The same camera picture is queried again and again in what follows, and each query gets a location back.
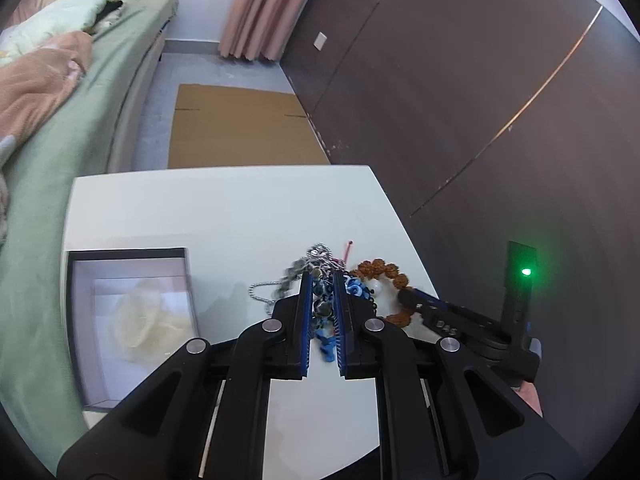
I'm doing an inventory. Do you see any white jade bangle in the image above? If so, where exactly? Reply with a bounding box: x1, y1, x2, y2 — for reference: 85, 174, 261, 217
362, 277, 402, 312

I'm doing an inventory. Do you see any pink curtain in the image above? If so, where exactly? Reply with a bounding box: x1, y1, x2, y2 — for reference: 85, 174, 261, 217
218, 0, 334, 64

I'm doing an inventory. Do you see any grey bead bracelet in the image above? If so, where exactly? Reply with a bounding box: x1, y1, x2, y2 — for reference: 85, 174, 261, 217
281, 257, 315, 287

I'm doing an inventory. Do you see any person's right hand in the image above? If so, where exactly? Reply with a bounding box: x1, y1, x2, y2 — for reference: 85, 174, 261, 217
519, 382, 544, 417

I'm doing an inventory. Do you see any dark blue bead bracelet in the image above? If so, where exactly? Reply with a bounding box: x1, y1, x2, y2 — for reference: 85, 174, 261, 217
312, 274, 338, 364

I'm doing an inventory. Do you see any clear plastic bag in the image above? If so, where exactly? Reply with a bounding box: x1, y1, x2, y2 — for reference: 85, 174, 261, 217
110, 280, 197, 364

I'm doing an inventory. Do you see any bed with green sheet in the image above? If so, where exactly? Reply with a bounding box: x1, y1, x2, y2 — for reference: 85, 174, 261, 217
0, 0, 180, 463

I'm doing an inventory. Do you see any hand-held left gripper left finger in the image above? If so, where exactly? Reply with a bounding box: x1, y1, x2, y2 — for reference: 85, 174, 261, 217
56, 270, 314, 480

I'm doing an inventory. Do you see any black jewelry box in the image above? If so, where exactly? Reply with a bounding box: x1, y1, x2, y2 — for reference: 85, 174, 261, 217
66, 246, 202, 414

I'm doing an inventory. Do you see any pink duck print blanket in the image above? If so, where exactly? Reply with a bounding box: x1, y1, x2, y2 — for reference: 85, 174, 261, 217
0, 31, 94, 162

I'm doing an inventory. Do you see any flat brown cardboard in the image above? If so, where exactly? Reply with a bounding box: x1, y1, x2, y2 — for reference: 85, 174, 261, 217
167, 83, 331, 169

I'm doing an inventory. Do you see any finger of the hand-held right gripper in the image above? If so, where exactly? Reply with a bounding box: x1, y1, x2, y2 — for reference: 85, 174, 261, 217
397, 287, 452, 319

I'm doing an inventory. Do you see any light green quilt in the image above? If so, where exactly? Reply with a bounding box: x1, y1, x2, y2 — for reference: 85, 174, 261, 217
0, 0, 127, 67

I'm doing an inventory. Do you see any white bedside table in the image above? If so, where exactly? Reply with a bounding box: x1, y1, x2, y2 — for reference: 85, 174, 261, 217
60, 164, 442, 480

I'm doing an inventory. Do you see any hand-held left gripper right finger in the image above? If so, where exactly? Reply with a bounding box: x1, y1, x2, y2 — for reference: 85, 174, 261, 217
334, 271, 586, 480

